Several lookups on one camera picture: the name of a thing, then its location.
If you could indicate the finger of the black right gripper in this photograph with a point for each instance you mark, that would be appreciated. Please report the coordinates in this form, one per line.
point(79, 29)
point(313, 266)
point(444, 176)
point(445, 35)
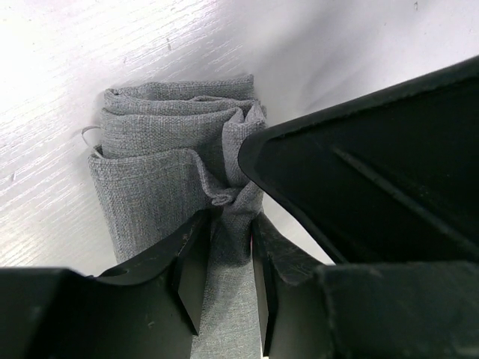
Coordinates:
point(388, 177)

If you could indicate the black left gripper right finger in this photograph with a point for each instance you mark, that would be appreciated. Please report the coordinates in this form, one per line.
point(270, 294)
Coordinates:
point(381, 310)

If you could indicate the grey cloth napkin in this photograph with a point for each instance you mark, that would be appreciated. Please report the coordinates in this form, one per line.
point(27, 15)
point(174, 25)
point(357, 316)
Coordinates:
point(168, 150)

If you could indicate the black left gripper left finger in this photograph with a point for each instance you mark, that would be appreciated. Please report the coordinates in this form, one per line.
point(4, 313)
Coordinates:
point(146, 307)

